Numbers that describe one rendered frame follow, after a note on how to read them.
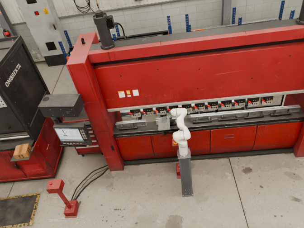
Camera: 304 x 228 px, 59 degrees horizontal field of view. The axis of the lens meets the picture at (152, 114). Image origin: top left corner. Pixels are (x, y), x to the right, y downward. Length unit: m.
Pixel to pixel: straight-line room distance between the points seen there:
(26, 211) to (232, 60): 4.08
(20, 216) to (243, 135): 3.93
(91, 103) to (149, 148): 1.36
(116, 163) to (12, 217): 1.92
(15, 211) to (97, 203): 1.42
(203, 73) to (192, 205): 2.07
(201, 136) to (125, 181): 1.55
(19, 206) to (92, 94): 2.55
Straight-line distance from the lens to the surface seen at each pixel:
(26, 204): 5.34
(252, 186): 4.73
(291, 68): 4.11
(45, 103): 3.69
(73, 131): 3.77
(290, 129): 4.80
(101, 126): 4.19
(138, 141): 4.51
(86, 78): 3.64
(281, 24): 3.88
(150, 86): 3.86
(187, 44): 3.51
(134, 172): 4.94
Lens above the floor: 3.95
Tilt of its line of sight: 42 degrees down
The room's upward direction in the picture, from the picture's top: 11 degrees counter-clockwise
